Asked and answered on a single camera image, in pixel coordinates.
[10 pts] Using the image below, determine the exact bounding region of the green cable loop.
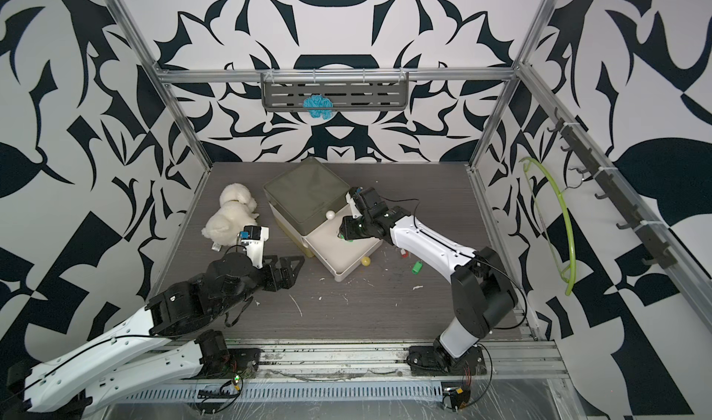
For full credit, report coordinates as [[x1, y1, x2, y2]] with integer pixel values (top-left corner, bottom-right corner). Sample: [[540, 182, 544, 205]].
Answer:
[[519, 157, 578, 297]]

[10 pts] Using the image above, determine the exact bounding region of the teal yarn ball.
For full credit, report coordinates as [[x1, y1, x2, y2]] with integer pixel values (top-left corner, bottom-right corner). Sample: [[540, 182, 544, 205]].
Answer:
[[303, 95, 334, 119]]

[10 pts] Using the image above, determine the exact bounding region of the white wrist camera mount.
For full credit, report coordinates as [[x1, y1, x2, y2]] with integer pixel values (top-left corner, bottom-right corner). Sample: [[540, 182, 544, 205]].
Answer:
[[238, 225, 269, 269], [346, 187, 363, 219]]

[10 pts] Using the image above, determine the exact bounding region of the white drawer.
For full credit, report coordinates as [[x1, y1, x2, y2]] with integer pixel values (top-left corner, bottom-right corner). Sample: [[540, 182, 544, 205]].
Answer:
[[303, 218, 383, 282]]

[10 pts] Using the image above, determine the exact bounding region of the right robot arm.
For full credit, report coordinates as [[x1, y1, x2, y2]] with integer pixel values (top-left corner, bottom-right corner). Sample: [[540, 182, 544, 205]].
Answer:
[[339, 187, 519, 374]]

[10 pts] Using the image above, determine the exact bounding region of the grey wall shelf rack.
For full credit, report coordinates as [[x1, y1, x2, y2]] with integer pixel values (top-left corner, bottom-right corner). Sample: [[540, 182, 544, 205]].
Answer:
[[260, 69, 410, 112]]

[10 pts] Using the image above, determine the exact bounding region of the grey-yellow mini drawer cabinet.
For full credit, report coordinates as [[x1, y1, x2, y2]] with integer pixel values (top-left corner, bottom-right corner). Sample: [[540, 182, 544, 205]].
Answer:
[[263, 158, 350, 258]]

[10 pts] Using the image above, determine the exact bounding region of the grey hook rail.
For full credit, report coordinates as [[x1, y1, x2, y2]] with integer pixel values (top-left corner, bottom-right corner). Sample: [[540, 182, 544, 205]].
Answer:
[[552, 108, 680, 269]]

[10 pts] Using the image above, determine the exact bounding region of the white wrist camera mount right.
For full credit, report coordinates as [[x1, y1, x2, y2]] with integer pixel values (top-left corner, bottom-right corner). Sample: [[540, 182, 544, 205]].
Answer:
[[346, 187, 363, 219]]

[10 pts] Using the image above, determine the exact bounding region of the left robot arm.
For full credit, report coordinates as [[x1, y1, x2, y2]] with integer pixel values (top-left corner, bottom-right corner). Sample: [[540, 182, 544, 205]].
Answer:
[[1, 252, 305, 419]]

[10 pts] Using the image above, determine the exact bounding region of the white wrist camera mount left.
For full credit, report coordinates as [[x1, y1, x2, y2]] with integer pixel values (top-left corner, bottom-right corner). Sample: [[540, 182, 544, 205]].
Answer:
[[238, 225, 269, 269]]

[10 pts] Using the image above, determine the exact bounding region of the white plush toy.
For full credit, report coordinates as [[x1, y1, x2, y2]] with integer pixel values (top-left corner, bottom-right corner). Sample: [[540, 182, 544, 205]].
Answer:
[[201, 184, 259, 247]]

